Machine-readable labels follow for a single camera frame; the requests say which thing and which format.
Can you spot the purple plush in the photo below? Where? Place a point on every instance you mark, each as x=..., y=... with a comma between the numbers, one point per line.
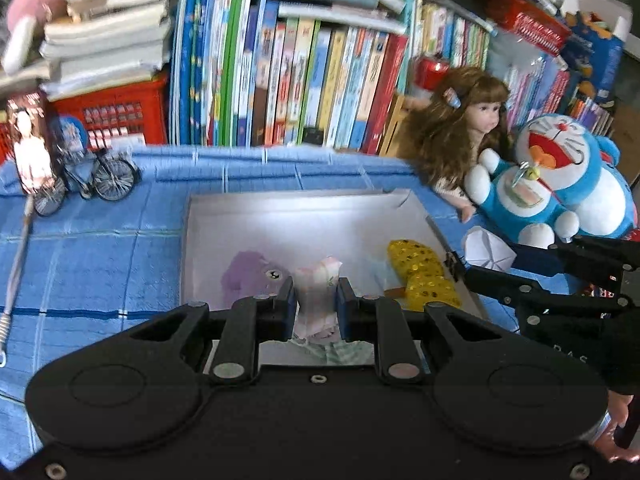
x=250, y=275

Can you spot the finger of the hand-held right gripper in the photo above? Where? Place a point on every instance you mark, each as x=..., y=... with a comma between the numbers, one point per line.
x=535, y=260
x=500, y=287

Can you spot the pink bunny plush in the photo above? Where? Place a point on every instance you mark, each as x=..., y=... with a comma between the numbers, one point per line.
x=35, y=0

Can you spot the black binder clip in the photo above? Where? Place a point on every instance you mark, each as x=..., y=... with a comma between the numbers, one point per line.
x=455, y=262

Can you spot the red plastic basket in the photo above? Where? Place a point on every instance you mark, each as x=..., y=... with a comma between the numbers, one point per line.
x=530, y=22

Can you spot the metal telescopic stick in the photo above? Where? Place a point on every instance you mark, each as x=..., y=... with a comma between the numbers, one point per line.
x=17, y=265

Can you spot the brown-haired doll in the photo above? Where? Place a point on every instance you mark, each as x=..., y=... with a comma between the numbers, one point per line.
x=480, y=110

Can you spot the small black box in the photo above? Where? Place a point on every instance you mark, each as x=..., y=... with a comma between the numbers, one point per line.
x=313, y=136

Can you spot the stack of flat-lying books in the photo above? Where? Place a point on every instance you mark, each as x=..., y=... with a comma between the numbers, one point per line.
x=110, y=35

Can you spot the blue checked mat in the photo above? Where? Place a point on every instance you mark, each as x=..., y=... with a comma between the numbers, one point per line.
x=100, y=260

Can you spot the shelf of small colourful books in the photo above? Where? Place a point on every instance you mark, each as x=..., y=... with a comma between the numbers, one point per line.
x=450, y=35

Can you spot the gold sequin heart pillow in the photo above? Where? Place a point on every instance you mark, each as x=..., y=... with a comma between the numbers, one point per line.
x=425, y=280

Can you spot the white paper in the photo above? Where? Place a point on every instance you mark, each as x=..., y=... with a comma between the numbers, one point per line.
x=485, y=250

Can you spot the blue carton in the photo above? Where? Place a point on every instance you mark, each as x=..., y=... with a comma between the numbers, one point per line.
x=600, y=60

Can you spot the person's right hand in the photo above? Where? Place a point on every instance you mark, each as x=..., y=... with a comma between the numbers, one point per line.
x=612, y=425

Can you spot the blue round card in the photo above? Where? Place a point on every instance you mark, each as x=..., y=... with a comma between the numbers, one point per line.
x=70, y=132

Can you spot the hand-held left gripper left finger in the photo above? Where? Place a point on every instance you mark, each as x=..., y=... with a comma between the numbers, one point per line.
x=287, y=305

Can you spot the miniature black bicycle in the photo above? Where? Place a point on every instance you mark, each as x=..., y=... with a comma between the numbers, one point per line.
x=112, y=175

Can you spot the wooden book stand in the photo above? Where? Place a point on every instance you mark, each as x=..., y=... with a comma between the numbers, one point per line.
x=395, y=125

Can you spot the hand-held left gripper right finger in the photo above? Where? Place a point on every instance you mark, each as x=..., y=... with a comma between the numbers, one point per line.
x=345, y=310

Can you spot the red plastic crate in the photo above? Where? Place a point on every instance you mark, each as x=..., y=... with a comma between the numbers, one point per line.
x=120, y=105

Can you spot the pale green patterned cloth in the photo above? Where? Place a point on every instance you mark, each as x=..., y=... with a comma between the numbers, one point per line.
x=350, y=355

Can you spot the blue cat plush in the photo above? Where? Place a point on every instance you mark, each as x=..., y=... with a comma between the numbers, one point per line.
x=550, y=195

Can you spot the row of tall picture books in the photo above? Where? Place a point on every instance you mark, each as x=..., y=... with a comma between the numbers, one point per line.
x=280, y=85

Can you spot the pink tissue packet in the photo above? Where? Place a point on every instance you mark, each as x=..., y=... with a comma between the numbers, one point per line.
x=315, y=290

